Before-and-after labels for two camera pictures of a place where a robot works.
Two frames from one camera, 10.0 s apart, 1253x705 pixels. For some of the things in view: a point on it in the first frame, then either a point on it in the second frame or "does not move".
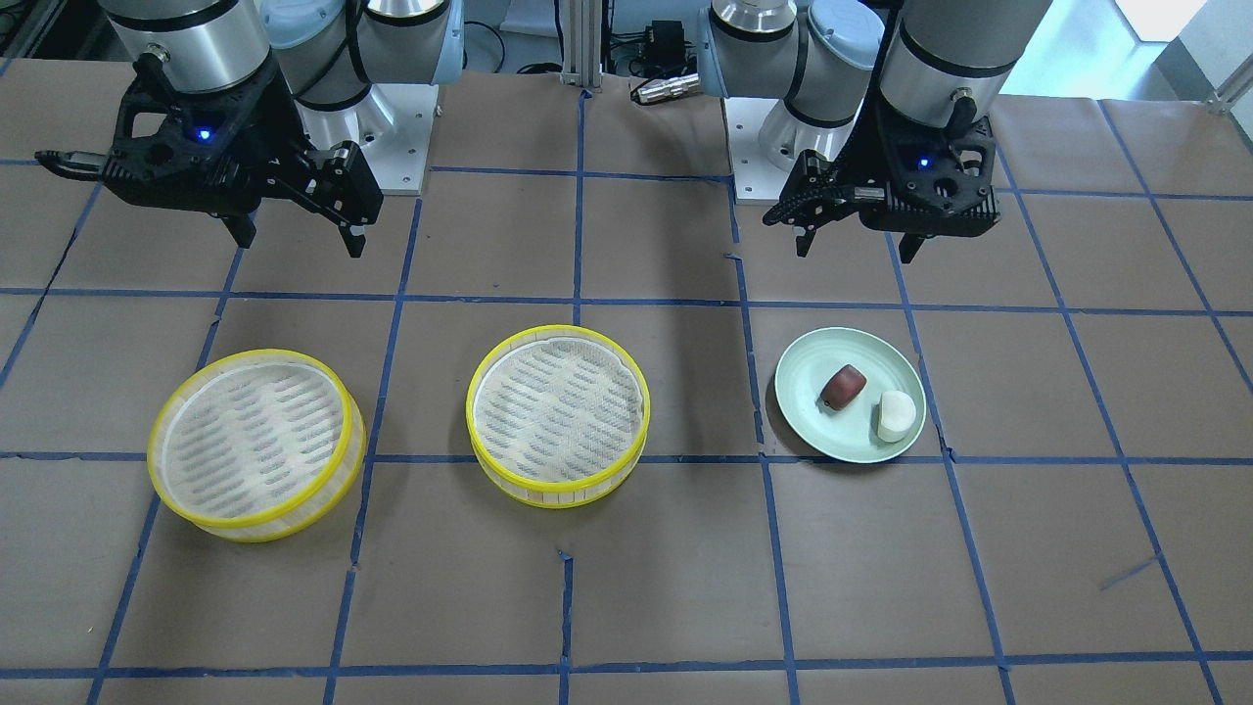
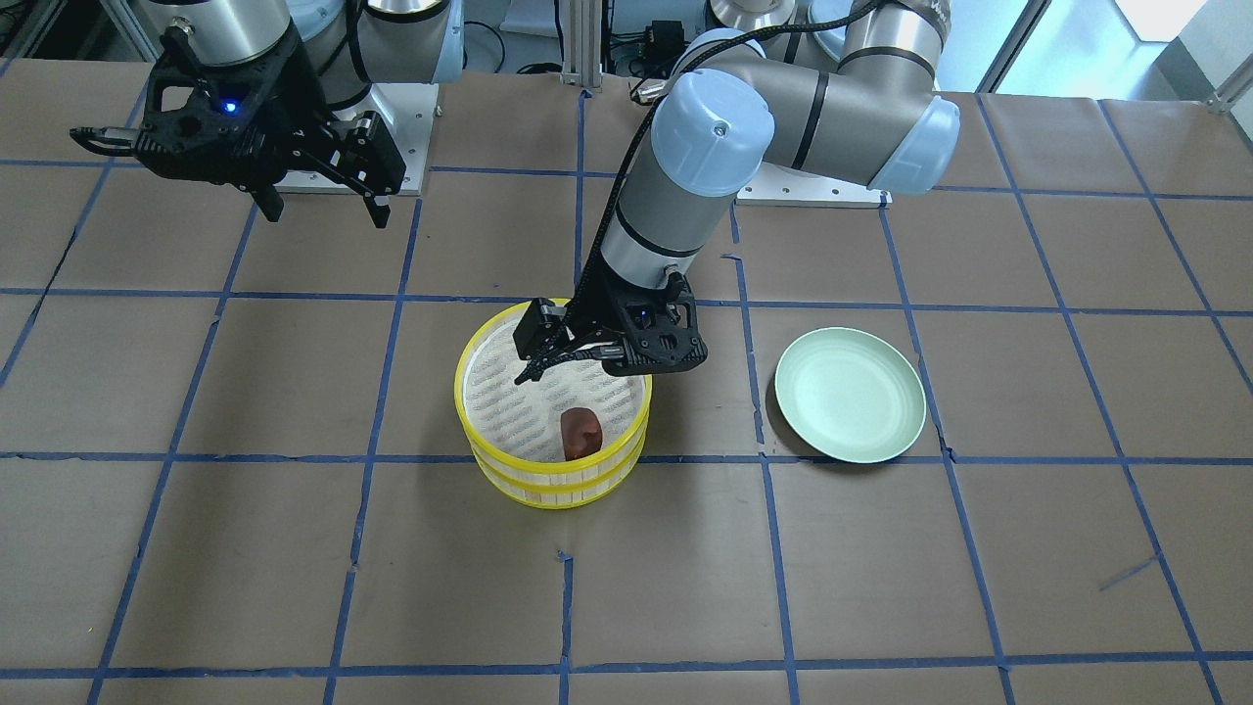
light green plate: (851, 433) does not move
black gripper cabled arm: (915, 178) → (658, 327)
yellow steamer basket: (260, 446) → (563, 436)
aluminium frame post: (581, 28) does not move
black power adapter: (666, 45) does not move
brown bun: (843, 389) → (581, 432)
